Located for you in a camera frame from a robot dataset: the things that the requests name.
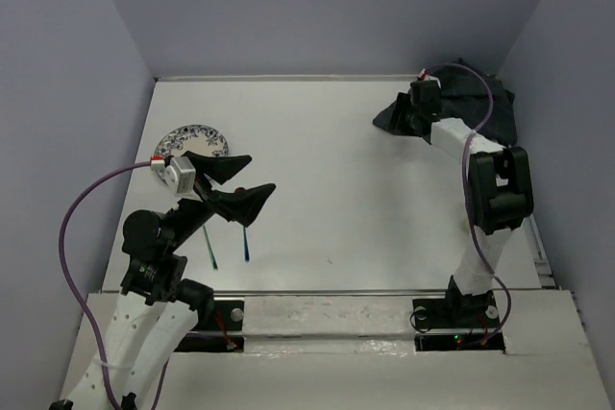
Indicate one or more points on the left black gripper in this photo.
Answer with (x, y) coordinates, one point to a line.
(243, 204)

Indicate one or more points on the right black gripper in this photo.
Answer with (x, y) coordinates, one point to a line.
(402, 107)

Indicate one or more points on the dark checked cloth napkin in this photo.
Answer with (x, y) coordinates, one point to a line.
(479, 100)

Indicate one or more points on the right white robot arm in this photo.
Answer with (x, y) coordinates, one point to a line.
(498, 197)

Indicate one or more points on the iridescent spoon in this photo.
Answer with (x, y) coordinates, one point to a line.
(246, 248)

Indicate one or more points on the blue floral plate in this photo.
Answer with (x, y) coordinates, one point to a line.
(200, 139)

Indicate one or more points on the iridescent fork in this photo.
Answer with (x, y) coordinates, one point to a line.
(212, 257)

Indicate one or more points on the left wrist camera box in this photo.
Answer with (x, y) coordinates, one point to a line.
(180, 175)

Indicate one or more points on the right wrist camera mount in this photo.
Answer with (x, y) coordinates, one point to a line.
(424, 75)

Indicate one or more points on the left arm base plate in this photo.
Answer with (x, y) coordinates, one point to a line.
(221, 332)

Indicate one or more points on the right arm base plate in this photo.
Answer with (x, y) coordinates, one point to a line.
(437, 329)

